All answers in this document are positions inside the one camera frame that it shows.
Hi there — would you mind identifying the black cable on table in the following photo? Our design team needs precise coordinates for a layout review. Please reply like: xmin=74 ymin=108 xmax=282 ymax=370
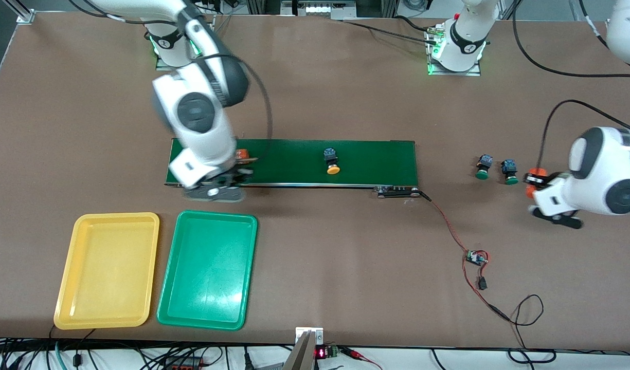
xmin=342 ymin=14 xmax=439 ymax=46

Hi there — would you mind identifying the black power strip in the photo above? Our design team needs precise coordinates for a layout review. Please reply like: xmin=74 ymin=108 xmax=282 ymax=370
xmin=163 ymin=357 xmax=205 ymax=370

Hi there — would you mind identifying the yellow plastic tray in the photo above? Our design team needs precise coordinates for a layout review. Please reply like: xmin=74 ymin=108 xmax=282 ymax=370
xmin=53 ymin=212 xmax=160 ymax=330

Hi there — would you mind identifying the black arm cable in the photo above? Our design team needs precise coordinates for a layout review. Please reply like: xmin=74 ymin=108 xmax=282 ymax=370
xmin=194 ymin=54 xmax=273 ymax=162
xmin=512 ymin=0 xmax=630 ymax=175

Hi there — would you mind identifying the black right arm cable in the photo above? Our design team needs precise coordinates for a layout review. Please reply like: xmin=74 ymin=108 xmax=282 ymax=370
xmin=194 ymin=54 xmax=273 ymax=162

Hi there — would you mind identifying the green plastic tray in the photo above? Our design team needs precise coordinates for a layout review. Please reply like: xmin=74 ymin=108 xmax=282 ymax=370
xmin=156 ymin=210 xmax=258 ymax=331

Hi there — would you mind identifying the aluminium profile post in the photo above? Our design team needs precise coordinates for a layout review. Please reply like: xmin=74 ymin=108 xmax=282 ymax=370
xmin=4 ymin=0 xmax=36 ymax=24

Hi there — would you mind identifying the yellow push button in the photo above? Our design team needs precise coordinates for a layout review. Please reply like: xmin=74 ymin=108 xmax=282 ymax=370
xmin=323 ymin=147 xmax=343 ymax=176

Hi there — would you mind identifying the red clip lead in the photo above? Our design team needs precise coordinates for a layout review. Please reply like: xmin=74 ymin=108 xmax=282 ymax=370
xmin=340 ymin=347 xmax=382 ymax=370

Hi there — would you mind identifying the aluminium frame with light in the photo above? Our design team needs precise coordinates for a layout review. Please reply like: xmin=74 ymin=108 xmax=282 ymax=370
xmin=245 ymin=0 xmax=400 ymax=21

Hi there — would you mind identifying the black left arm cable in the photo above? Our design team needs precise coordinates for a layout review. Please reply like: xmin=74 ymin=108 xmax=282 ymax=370
xmin=512 ymin=0 xmax=630 ymax=175

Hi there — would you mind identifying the grey metal camera mount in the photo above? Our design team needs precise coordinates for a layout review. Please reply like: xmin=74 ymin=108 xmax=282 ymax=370
xmin=282 ymin=327 xmax=325 ymax=370

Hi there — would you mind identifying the green push button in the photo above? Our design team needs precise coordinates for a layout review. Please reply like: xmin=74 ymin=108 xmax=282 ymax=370
xmin=475 ymin=154 xmax=494 ymax=180
xmin=501 ymin=159 xmax=519 ymax=185

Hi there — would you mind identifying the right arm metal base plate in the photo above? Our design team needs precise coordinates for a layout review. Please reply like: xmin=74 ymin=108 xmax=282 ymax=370
xmin=155 ymin=15 xmax=215 ymax=71

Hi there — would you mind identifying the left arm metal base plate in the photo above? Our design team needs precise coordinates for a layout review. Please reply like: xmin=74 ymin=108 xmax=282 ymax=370
xmin=425 ymin=26 xmax=482 ymax=77

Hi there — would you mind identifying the green conveyor belt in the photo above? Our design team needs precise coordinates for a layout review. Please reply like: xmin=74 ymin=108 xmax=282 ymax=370
xmin=164 ymin=138 xmax=420 ymax=198

